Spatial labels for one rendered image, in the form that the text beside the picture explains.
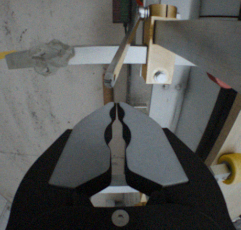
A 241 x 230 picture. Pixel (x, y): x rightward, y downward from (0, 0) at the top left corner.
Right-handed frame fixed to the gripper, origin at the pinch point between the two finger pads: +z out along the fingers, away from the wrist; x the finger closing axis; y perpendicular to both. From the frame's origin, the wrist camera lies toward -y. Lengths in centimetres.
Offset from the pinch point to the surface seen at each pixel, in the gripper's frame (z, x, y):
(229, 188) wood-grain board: 10, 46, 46
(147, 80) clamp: 13.4, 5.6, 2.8
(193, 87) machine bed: 33.9, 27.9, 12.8
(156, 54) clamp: 13.5, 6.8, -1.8
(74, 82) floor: 100, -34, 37
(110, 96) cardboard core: 93, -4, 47
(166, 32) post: 7.6, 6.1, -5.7
